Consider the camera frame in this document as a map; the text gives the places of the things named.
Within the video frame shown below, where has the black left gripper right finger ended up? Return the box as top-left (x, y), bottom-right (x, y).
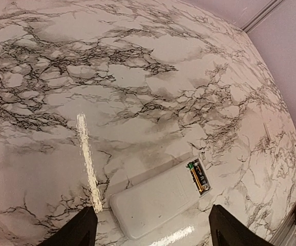
top-left (208, 204), bottom-right (273, 246)

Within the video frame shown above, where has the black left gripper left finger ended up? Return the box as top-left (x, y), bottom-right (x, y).
top-left (38, 207), bottom-right (97, 246)

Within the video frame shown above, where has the white remote control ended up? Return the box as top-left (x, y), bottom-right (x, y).
top-left (109, 157), bottom-right (212, 240)

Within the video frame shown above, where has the white remote battery cover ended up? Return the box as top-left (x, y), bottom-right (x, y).
top-left (263, 123), bottom-right (272, 142)

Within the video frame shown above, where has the black gold AAA battery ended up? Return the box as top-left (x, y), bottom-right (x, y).
top-left (186, 158), bottom-right (211, 195)

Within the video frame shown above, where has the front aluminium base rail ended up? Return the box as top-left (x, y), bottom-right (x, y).
top-left (268, 171), bottom-right (296, 246)

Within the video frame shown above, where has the right aluminium frame post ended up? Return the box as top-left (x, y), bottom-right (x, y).
top-left (241, 0), bottom-right (285, 33)

